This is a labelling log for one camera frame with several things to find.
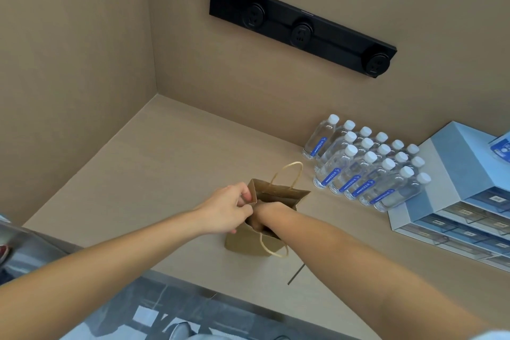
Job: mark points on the person's left hand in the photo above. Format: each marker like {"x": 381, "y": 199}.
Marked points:
{"x": 219, "y": 210}

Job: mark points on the person's left thumb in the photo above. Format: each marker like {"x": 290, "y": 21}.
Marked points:
{"x": 239, "y": 191}

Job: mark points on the blue drawer organiser box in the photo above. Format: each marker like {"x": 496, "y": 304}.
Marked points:
{"x": 450, "y": 176}

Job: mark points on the brown paper bag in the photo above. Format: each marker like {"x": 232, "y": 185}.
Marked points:
{"x": 243, "y": 242}

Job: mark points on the person's left forearm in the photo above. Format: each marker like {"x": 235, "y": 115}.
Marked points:
{"x": 99, "y": 272}

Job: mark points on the thin black stick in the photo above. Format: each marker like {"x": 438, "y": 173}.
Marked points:
{"x": 296, "y": 274}

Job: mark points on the person's right hand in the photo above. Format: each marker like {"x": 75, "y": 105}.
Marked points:
{"x": 258, "y": 221}

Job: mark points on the light blue sleeve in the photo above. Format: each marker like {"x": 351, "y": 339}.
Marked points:
{"x": 496, "y": 335}

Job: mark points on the group of clear water bottles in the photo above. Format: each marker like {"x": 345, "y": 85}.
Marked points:
{"x": 358, "y": 168}

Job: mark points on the black wall power strip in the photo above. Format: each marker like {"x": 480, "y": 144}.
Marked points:
{"x": 279, "y": 21}

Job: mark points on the person's right forearm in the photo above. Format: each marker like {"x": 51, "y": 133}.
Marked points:
{"x": 358, "y": 268}

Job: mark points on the shiny metal cart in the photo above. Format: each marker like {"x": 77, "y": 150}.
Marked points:
{"x": 28, "y": 248}

